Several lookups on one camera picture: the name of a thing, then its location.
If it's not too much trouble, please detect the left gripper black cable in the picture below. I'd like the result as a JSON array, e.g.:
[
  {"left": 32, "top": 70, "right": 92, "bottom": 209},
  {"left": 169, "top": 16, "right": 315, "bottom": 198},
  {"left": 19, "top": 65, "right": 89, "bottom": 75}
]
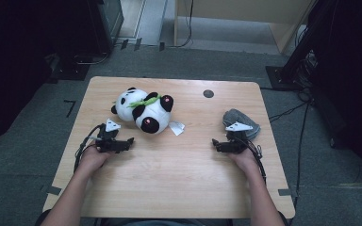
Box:
[{"left": 74, "top": 123, "right": 106, "bottom": 173}]

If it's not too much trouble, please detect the black angled floor tape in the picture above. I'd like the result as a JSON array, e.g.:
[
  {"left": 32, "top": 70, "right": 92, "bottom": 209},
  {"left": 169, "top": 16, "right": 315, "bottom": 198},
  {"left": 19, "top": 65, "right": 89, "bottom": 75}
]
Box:
[{"left": 63, "top": 99, "right": 76, "bottom": 119}]

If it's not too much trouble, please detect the black metal stand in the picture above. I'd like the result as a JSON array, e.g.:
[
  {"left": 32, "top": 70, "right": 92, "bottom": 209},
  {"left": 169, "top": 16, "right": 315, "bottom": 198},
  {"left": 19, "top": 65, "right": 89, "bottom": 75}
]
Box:
[{"left": 265, "top": 0, "right": 337, "bottom": 92}]

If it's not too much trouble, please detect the light wooden furniture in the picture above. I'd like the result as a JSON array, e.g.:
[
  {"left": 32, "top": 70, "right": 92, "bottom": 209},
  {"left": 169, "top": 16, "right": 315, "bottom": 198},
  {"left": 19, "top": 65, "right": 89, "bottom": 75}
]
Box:
[{"left": 173, "top": 0, "right": 315, "bottom": 55}]

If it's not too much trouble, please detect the person's right hand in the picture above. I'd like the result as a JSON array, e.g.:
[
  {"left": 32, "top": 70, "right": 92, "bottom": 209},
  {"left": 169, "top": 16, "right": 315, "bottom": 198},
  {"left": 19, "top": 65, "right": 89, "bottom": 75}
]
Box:
[{"left": 228, "top": 147, "right": 259, "bottom": 174}]

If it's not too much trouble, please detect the black flat stand base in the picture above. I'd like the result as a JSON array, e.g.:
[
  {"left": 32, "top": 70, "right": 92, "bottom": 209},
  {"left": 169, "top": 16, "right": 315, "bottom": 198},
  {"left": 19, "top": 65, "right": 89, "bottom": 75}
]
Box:
[{"left": 48, "top": 53, "right": 91, "bottom": 82}]

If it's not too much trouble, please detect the person's left hand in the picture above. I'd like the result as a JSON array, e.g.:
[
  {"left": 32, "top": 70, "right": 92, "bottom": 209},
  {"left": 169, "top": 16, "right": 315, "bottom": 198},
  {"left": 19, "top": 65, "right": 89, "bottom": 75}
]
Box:
[{"left": 79, "top": 144, "right": 115, "bottom": 173}]

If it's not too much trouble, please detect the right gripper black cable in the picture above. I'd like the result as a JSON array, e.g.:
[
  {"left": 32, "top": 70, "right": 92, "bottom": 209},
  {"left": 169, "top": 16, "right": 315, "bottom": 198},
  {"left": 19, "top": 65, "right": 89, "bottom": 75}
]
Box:
[{"left": 246, "top": 139, "right": 268, "bottom": 185}]

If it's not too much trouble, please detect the black equipment cabinet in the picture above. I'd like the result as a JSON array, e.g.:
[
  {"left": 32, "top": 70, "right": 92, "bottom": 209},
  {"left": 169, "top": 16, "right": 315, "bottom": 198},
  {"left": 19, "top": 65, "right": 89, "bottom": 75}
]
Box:
[{"left": 86, "top": 0, "right": 125, "bottom": 56}]

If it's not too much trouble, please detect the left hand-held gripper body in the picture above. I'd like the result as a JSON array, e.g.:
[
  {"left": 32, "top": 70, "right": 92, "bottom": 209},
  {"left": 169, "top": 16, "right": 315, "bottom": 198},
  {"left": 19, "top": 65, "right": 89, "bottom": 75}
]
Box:
[{"left": 94, "top": 118, "right": 130, "bottom": 154}]

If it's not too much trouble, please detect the grey cloth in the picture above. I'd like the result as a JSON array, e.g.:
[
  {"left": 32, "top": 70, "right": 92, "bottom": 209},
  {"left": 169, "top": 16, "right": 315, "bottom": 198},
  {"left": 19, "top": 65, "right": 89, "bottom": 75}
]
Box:
[{"left": 222, "top": 108, "right": 262, "bottom": 141}]

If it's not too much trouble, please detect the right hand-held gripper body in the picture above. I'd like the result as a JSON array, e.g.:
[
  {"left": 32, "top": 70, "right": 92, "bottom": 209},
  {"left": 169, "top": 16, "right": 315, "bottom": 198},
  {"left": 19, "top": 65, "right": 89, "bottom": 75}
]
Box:
[{"left": 218, "top": 121, "right": 254, "bottom": 154}]

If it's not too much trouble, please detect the panda plush toy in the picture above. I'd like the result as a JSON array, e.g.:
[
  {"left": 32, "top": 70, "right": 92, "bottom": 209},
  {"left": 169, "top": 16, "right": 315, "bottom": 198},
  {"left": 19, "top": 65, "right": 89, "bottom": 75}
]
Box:
[{"left": 110, "top": 87, "right": 186, "bottom": 137}]

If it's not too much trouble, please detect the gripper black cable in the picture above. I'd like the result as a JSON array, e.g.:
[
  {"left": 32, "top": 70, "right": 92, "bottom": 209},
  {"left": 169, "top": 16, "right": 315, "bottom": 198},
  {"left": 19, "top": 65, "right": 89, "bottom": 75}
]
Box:
[
  {"left": 74, "top": 123, "right": 106, "bottom": 173},
  {"left": 246, "top": 139, "right": 268, "bottom": 185}
]

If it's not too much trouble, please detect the black floor cable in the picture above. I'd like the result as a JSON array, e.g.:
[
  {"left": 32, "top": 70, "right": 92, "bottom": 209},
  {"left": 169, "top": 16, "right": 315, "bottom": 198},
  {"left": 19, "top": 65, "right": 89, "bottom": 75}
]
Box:
[
  {"left": 268, "top": 102, "right": 310, "bottom": 123},
  {"left": 295, "top": 103, "right": 310, "bottom": 202}
]

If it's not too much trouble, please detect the black hanging cable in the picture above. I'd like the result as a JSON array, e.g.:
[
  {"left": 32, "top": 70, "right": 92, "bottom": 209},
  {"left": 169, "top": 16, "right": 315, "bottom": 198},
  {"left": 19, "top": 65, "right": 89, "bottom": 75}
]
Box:
[{"left": 169, "top": 0, "right": 194, "bottom": 49}]

